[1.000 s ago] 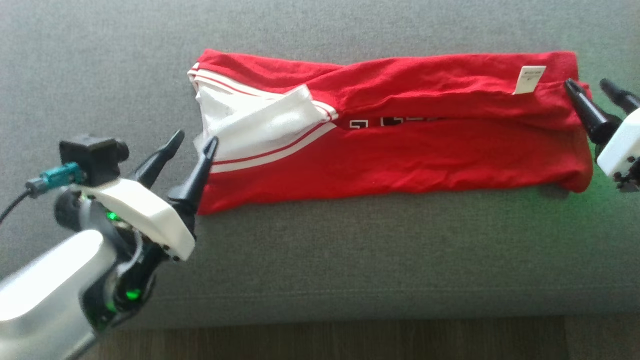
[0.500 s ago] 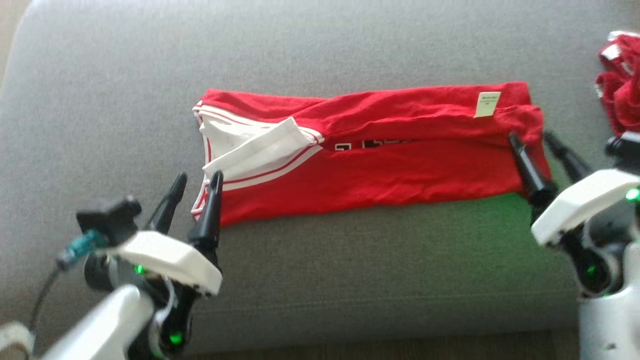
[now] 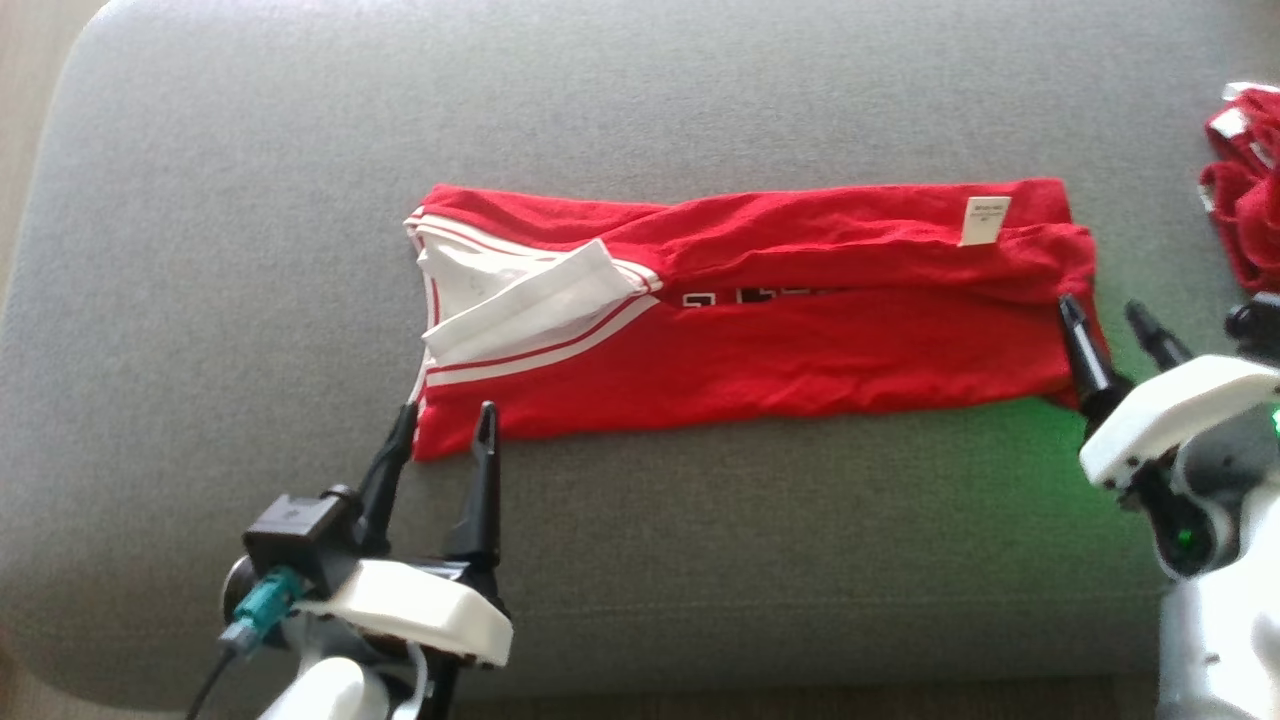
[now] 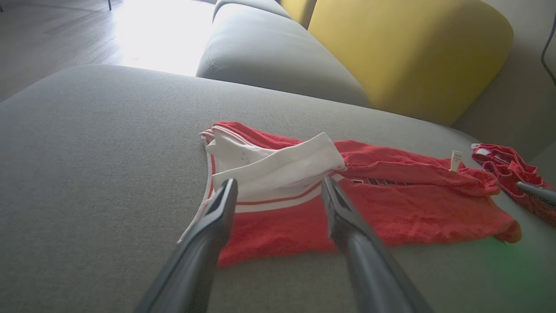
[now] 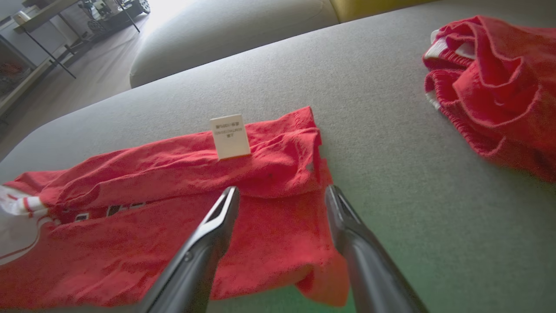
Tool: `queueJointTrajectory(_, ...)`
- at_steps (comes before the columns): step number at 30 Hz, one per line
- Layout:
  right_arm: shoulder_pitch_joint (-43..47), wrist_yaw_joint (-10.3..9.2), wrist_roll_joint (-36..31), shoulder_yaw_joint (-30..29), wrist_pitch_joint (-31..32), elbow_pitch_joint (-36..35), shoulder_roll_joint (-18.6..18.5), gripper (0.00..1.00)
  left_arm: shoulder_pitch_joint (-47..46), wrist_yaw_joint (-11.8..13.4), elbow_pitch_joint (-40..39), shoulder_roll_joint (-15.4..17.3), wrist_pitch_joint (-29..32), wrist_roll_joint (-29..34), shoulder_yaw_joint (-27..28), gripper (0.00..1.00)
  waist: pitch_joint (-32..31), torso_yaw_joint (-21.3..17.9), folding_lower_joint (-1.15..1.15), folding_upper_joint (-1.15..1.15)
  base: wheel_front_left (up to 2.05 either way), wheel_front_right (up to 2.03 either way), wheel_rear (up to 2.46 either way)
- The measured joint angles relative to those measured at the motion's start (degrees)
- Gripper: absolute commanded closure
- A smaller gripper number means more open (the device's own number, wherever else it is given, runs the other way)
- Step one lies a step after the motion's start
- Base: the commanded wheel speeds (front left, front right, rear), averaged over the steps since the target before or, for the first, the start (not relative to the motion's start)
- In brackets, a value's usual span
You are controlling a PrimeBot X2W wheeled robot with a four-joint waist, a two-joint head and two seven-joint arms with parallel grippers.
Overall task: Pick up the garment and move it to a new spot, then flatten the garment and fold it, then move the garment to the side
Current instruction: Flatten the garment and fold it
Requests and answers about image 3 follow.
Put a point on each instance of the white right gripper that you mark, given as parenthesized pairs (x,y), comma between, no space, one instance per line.
(1170,420)

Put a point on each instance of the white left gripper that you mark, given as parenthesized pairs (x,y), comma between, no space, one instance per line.
(420,610)

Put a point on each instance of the red basketball shorts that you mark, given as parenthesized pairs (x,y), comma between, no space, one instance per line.
(1250,200)

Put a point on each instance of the red and white jersey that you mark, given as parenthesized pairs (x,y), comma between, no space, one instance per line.
(780,360)

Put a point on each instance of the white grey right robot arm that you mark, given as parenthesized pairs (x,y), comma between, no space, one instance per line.
(1220,650)

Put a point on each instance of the grey fabric sofa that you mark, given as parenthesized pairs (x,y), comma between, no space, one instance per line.
(700,560)

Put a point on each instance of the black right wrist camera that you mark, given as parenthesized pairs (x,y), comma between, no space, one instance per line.
(1258,325)

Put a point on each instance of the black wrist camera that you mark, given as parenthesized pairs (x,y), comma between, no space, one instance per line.
(1258,325)
(295,535)

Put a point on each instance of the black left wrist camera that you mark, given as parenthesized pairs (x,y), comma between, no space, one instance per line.
(295,535)

